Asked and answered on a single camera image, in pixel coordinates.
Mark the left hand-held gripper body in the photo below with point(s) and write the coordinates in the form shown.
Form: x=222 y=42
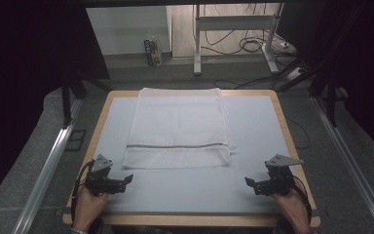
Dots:
x=99 y=180

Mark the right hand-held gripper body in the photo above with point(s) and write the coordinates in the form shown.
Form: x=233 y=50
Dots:
x=280 y=178

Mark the white mesh laundry bag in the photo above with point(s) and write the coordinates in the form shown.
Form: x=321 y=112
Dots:
x=178 y=123

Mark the person's left hand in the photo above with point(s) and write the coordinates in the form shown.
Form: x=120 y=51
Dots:
x=87 y=208

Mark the person's right hand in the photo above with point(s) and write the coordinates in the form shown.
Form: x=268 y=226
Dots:
x=293 y=209

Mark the metal wristwatch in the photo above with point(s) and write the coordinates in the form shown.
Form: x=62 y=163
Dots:
x=77 y=231

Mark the white table mat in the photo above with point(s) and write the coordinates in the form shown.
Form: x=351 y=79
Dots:
x=188 y=191

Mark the wooden table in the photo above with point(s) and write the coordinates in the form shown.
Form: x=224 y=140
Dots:
x=181 y=220

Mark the black stand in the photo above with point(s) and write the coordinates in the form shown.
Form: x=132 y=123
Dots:
x=66 y=104
x=331 y=104

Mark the white power strip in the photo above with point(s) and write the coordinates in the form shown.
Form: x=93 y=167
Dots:
x=294 y=73

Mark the dark curtain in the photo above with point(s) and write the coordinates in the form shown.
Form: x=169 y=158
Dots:
x=363 y=65
x=22 y=81

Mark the printed packet on floor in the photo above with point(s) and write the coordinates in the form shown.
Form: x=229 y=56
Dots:
x=152 y=52

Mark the white cabinet panel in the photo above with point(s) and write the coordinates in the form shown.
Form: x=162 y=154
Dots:
x=126 y=29

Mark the black rectangular floor frame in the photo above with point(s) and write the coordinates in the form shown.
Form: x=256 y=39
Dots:
x=76 y=140

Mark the aluminium floor rail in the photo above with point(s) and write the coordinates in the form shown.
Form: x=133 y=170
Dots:
x=45 y=175
x=354 y=165

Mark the white metal desk frame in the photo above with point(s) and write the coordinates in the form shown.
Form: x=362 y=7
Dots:
x=233 y=22

